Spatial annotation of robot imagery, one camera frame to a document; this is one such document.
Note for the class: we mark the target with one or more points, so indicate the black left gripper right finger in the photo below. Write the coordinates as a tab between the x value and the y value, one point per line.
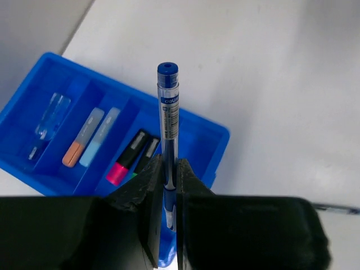
245	232

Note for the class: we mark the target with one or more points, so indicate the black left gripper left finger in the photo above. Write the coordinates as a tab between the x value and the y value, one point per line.
119	231

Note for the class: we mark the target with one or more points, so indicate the pink cap black highlighter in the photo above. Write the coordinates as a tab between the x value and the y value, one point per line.
124	162

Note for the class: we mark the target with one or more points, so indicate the green cap black highlighter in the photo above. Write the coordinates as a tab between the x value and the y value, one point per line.
146	155

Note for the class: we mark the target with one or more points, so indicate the light blue highlighter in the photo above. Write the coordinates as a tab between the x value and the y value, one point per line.
99	137

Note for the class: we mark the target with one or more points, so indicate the orange cap highlighter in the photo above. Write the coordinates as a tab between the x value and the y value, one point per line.
77	147

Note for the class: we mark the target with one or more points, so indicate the blue ink pen refill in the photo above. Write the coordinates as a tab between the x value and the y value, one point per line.
336	208

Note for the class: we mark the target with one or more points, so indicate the clear glue bottle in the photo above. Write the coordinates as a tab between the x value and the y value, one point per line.
49	124

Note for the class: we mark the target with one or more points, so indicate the blue compartment tray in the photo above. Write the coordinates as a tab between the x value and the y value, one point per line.
86	90

